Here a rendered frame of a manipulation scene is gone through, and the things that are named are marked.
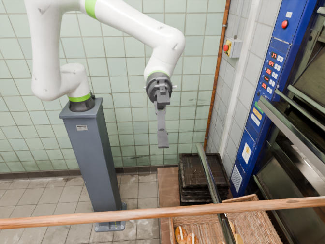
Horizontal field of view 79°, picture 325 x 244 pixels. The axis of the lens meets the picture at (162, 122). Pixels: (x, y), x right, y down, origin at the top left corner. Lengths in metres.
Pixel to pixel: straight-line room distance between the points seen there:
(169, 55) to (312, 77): 0.52
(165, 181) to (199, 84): 0.87
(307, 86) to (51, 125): 1.96
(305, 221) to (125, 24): 1.02
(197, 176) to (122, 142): 1.03
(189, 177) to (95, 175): 0.66
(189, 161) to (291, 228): 0.65
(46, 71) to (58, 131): 1.24
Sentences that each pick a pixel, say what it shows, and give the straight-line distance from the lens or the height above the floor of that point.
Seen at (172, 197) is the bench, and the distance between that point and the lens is 1.46.
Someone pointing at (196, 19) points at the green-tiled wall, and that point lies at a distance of 1.63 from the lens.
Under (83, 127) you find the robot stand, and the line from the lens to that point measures 1.24.
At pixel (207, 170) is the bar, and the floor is 1.17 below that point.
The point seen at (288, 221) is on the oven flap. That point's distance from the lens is 1.08.
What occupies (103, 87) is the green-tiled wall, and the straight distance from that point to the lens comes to 1.78.
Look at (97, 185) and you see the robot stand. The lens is 1.59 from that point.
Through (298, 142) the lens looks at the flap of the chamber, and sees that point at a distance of 0.71.
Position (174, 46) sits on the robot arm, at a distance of 0.74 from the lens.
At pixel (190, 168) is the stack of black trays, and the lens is 1.34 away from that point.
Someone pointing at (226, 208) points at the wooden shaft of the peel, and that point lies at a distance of 0.71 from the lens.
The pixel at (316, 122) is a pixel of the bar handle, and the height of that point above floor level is 1.46.
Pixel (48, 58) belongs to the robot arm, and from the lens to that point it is 0.95.
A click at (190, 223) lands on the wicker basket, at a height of 0.60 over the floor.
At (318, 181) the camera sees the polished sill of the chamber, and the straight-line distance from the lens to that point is 0.97.
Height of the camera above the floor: 1.78
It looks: 34 degrees down
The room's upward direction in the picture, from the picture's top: straight up
